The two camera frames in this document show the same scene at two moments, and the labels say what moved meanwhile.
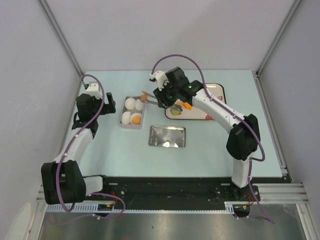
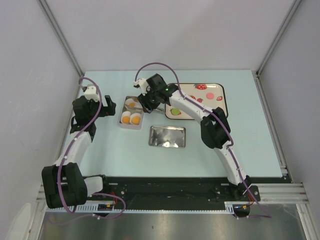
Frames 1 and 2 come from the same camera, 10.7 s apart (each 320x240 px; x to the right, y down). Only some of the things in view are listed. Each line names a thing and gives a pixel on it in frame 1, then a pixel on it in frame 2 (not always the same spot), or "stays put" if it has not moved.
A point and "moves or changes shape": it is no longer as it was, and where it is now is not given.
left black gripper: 108,108 stays put
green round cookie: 175,112 stays put
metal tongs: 172,106 moves or changes shape
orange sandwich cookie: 136,120 stays put
